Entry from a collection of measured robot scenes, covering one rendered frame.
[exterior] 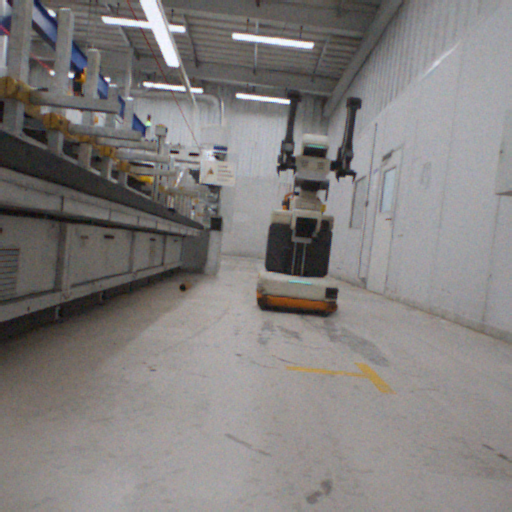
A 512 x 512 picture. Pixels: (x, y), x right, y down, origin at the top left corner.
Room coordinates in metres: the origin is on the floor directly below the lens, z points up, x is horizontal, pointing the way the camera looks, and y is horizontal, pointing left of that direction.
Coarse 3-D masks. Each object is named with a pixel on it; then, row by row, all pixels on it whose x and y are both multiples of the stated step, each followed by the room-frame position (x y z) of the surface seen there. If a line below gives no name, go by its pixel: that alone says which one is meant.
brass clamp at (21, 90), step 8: (0, 80) 1.09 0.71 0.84; (8, 80) 1.09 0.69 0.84; (16, 80) 1.11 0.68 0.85; (0, 88) 1.09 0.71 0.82; (8, 88) 1.09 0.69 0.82; (16, 88) 1.10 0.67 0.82; (24, 88) 1.14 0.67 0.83; (8, 96) 1.11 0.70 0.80; (16, 96) 1.11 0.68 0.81; (24, 96) 1.14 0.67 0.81; (24, 104) 1.16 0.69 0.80; (32, 104) 1.18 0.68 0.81
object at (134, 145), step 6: (48, 132) 1.66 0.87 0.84; (66, 138) 1.66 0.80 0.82; (96, 138) 1.66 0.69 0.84; (102, 138) 1.67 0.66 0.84; (108, 138) 1.67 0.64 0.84; (102, 144) 1.67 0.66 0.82; (108, 144) 1.67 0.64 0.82; (114, 144) 1.67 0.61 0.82; (120, 144) 1.67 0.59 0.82; (126, 144) 1.67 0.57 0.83; (132, 144) 1.67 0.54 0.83; (138, 144) 1.67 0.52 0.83; (144, 144) 1.67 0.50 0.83; (150, 144) 1.67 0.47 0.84; (156, 144) 1.68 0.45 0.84; (144, 150) 1.69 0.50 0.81; (150, 150) 1.68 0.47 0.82; (156, 150) 1.68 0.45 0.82
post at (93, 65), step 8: (88, 56) 1.62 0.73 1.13; (96, 56) 1.62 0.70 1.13; (88, 64) 1.62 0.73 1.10; (96, 64) 1.63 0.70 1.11; (88, 72) 1.62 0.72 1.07; (96, 72) 1.63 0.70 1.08; (88, 80) 1.62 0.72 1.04; (96, 80) 1.64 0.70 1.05; (88, 88) 1.62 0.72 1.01; (96, 88) 1.65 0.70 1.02; (88, 96) 1.62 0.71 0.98; (88, 112) 1.62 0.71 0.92; (88, 120) 1.62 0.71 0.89; (80, 144) 1.62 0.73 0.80; (88, 144) 1.62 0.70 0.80; (80, 152) 1.62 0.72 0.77; (88, 152) 1.63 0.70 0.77; (80, 160) 1.62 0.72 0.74; (88, 160) 1.64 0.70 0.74
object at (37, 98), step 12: (0, 96) 1.16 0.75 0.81; (36, 96) 1.17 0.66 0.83; (48, 96) 1.17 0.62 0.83; (60, 96) 1.17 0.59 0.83; (72, 96) 1.17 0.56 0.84; (72, 108) 1.19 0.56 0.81; (84, 108) 1.17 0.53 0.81; (96, 108) 1.17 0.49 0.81; (108, 108) 1.17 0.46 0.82; (120, 108) 1.20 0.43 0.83
